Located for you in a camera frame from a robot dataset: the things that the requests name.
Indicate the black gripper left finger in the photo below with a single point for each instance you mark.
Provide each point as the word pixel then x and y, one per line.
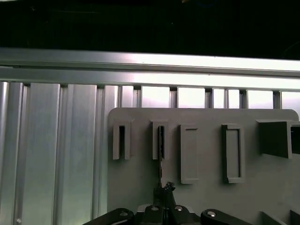
pixel 150 215

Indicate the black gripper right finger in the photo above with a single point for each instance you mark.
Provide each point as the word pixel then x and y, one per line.
pixel 180 215

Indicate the blue RAM stick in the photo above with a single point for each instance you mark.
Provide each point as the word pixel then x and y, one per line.
pixel 160 150

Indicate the grey plastic parts rack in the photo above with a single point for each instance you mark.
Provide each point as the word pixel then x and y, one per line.
pixel 206 199

